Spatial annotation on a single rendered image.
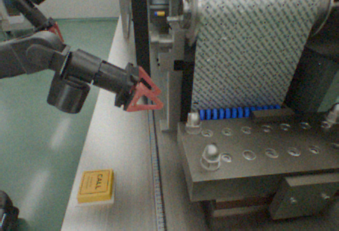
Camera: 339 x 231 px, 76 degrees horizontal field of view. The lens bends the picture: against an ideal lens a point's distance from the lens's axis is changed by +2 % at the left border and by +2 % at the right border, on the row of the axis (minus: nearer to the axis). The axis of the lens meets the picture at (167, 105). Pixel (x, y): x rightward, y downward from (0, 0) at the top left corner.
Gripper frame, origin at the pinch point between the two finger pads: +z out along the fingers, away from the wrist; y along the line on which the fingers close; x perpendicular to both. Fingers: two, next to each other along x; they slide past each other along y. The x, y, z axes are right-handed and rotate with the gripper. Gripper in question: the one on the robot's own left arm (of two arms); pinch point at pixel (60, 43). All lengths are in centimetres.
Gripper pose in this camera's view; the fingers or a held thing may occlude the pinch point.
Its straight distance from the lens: 102.5
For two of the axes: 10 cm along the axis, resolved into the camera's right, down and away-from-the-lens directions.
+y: -2.6, -5.5, 7.9
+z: 4.8, 6.4, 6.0
